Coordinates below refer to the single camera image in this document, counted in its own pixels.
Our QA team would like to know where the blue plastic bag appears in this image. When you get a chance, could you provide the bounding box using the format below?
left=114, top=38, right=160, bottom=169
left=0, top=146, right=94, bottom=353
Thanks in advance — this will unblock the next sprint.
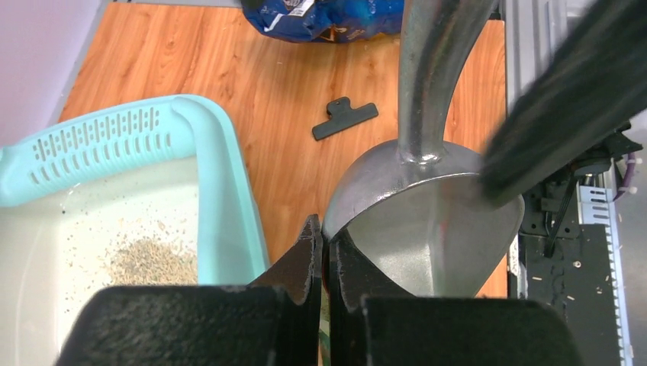
left=241, top=0, right=404, bottom=43

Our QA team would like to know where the black bag clip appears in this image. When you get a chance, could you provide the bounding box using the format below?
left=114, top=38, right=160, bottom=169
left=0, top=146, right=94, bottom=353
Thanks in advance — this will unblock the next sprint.
left=311, top=97, right=378, bottom=141

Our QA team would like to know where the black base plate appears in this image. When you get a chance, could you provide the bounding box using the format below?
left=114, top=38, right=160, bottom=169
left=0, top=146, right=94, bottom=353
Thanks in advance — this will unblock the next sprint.
left=515, top=126, right=633, bottom=366

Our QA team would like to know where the beige cat litter pile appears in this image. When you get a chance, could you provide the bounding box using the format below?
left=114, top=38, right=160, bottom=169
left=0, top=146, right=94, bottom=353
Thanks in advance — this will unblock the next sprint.
left=105, top=236, right=198, bottom=285

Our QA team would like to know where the light blue litter box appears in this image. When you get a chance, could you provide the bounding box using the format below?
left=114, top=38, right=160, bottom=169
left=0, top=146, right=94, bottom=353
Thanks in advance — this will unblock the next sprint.
left=1, top=94, right=269, bottom=365

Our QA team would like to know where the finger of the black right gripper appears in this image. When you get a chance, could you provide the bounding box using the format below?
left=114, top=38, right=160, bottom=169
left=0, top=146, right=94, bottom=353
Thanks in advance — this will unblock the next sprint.
left=479, top=1, right=646, bottom=206

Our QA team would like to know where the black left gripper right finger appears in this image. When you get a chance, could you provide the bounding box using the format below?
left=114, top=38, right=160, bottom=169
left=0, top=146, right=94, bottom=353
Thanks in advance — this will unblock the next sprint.
left=328, top=230, right=413, bottom=365

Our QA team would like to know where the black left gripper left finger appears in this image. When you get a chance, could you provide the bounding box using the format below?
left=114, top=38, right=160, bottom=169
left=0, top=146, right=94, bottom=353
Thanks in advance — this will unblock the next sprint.
left=252, top=214, right=324, bottom=365

